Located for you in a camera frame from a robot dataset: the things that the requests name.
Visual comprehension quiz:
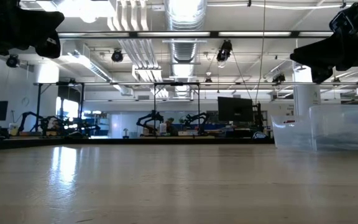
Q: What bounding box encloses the silver ventilation duct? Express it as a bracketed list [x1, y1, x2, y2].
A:
[163, 0, 208, 99]

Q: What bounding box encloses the black metal workstation frame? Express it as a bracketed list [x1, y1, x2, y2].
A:
[152, 82, 201, 129]
[35, 81, 86, 133]

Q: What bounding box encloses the clear plastic container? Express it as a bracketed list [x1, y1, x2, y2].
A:
[271, 104, 358, 153]

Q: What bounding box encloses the white round pillar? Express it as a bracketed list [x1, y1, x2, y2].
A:
[292, 67, 322, 116]

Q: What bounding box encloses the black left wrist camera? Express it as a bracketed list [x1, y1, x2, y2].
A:
[35, 30, 62, 59]

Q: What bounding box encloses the blue storage shelf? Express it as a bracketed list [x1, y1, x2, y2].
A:
[84, 110, 111, 137]

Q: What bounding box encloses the white rectangular ceiling duct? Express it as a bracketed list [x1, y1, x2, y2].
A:
[61, 42, 135, 96]

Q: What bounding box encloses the black computer monitor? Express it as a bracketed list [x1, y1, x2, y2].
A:
[218, 96, 254, 123]

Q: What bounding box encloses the black metal rig frame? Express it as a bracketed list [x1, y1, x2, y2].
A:
[0, 138, 275, 152]

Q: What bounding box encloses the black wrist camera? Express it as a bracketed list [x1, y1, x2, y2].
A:
[310, 64, 334, 84]
[35, 30, 62, 59]

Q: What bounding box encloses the black overhead light bar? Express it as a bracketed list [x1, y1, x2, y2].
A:
[56, 30, 335, 39]

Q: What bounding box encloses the person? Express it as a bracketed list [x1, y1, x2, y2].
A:
[163, 117, 178, 137]

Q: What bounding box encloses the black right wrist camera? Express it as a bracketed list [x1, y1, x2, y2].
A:
[310, 64, 334, 84]

